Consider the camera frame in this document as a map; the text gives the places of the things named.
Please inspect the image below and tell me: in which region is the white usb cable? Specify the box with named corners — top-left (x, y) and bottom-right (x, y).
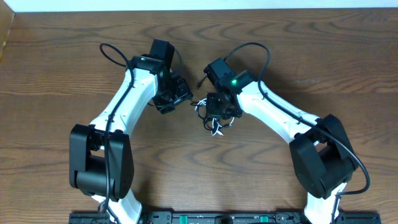
top-left (195, 98), bottom-right (234, 137)

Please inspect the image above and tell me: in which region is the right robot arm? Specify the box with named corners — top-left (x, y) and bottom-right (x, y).
top-left (204, 58), bottom-right (358, 223)

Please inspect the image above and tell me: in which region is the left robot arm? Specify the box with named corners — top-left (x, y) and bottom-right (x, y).
top-left (69, 39), bottom-right (193, 223)

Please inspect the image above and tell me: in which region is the cardboard box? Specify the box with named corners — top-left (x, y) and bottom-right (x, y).
top-left (0, 0), bottom-right (15, 57)

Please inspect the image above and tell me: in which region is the black usb cable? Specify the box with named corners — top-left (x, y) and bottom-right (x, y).
top-left (190, 74), bottom-right (234, 131)

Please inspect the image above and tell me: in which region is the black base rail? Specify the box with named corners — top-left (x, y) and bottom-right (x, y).
top-left (68, 211), bottom-right (381, 224)

